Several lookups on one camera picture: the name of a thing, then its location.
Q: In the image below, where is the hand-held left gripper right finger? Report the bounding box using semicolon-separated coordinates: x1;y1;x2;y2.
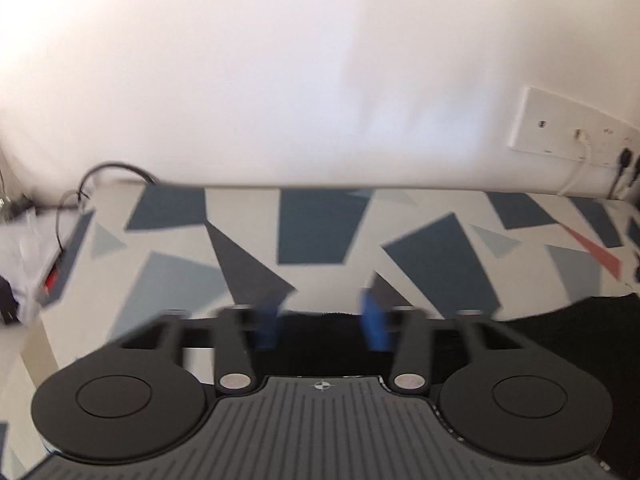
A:
360;286;527;394

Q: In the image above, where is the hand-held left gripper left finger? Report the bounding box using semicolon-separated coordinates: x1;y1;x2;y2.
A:
116;290;283;394

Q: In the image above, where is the black garment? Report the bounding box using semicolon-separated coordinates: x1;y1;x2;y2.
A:
277;294;640;461

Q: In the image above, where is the crumpled clear plastic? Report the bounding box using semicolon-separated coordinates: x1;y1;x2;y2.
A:
0;210;68;323

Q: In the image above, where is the black adapter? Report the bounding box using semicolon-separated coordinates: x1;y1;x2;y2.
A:
0;277;21;326

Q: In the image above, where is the dark grey cable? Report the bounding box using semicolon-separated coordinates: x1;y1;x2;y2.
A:
77;161;160;201

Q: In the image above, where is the thin black looped cable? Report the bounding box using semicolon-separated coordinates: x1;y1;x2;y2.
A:
56;190;83;253

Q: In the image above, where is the white wall socket panel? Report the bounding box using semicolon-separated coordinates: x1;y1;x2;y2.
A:
506;86;640;170

